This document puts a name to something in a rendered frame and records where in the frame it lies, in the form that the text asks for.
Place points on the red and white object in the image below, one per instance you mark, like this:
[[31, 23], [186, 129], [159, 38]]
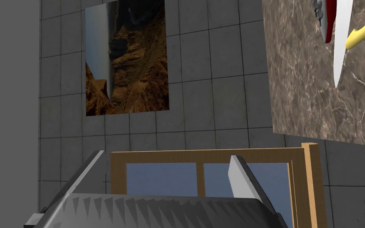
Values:
[[325, 17]]

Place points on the canyon landscape wall picture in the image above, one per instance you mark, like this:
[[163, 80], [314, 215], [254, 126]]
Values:
[[128, 57]]

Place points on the wooden framed window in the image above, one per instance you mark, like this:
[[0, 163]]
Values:
[[214, 177]]

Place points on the white knife blade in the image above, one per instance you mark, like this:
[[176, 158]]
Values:
[[341, 38]]

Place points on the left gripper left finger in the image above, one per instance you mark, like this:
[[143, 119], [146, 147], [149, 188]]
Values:
[[80, 175]]

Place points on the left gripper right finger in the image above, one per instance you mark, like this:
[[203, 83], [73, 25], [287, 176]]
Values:
[[242, 182]]

